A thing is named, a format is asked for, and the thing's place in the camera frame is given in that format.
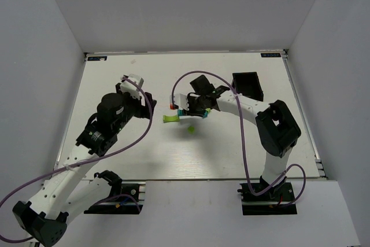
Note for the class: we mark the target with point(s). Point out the right blue corner label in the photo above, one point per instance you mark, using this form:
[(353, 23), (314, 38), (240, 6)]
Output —
[(270, 55)]

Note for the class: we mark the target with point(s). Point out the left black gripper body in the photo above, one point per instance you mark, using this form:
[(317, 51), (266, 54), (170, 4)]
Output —
[(147, 107)]

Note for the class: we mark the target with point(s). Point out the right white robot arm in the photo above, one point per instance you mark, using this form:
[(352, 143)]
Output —
[(277, 128)]

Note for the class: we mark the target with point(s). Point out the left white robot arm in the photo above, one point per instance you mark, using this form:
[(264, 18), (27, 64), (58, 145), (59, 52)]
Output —
[(46, 215)]

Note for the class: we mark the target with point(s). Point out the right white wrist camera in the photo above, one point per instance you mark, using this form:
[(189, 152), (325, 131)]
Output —
[(180, 100)]

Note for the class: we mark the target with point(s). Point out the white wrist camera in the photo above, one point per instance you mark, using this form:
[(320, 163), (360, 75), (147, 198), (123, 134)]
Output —
[(131, 84), (180, 100)]

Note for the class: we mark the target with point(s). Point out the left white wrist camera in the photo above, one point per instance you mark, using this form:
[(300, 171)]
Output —
[(131, 84)]

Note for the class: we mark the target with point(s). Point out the lime green small cube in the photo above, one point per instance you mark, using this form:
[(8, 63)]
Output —
[(191, 130)]

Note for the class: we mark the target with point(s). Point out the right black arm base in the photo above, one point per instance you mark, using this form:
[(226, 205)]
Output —
[(266, 205)]

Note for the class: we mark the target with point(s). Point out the lime green arch block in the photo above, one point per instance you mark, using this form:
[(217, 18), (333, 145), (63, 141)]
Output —
[(171, 119)]

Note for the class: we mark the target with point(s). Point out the teal arch block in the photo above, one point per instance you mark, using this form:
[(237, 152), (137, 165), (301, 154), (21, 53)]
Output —
[(182, 113)]

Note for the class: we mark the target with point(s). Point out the left blue corner label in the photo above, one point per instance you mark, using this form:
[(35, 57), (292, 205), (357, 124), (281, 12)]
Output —
[(97, 58)]

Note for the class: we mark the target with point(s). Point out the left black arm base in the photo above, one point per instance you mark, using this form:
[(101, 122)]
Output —
[(123, 198)]

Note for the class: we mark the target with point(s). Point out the black plastic bin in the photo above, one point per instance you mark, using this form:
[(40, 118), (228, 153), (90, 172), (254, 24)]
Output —
[(248, 84)]

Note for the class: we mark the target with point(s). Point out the blue corner label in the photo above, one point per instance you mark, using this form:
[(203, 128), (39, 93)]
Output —
[(97, 58), (270, 55)]

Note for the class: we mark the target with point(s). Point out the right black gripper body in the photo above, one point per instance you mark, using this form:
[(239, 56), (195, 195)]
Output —
[(193, 105)]

